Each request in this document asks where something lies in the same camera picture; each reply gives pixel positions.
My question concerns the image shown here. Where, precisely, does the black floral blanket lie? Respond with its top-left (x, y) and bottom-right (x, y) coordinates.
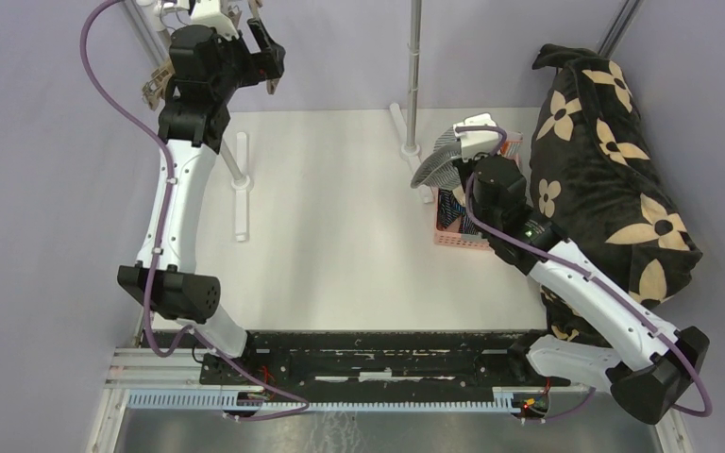
top-left (529, 43), bottom-right (702, 310)

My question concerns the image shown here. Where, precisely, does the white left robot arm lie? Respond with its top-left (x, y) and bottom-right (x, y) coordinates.
top-left (117, 18), bottom-right (286, 384)

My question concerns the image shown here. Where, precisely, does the grey striped underwear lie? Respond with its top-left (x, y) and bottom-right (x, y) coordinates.
top-left (410, 136), bottom-right (490, 190)

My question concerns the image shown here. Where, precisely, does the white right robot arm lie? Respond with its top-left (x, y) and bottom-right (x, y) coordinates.
top-left (463, 156), bottom-right (714, 425)

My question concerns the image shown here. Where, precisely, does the pink plastic basket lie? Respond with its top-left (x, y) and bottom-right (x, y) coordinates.
top-left (432, 131), bottom-right (523, 250)

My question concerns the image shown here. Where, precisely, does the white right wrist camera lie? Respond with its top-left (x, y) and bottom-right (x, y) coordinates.
top-left (452, 113), bottom-right (508, 161)

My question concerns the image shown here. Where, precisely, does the wooden clip hanger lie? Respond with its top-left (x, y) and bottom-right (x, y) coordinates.
top-left (142, 59), bottom-right (174, 111)
top-left (149, 59), bottom-right (175, 93)
top-left (247, 0), bottom-right (263, 20)

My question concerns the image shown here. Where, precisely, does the dark striped underwear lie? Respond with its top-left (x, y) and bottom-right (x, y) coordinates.
top-left (436, 189), bottom-right (479, 236)

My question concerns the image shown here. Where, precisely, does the white cable duct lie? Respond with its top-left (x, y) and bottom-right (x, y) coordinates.
top-left (126, 389), bottom-right (523, 415)

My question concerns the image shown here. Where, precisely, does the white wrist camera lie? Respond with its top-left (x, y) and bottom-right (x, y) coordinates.
top-left (452, 113), bottom-right (508, 161)
top-left (189, 0), bottom-right (240, 41)

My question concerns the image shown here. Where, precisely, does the silver clothes rack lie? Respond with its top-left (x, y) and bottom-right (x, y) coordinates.
top-left (122, 1), bottom-right (422, 242)

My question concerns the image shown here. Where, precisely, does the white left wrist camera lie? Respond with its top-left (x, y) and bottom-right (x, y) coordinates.
top-left (189, 0), bottom-right (240, 41)

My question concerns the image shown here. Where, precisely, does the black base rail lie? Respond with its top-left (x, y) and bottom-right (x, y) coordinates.
top-left (140, 329), bottom-right (573, 405)

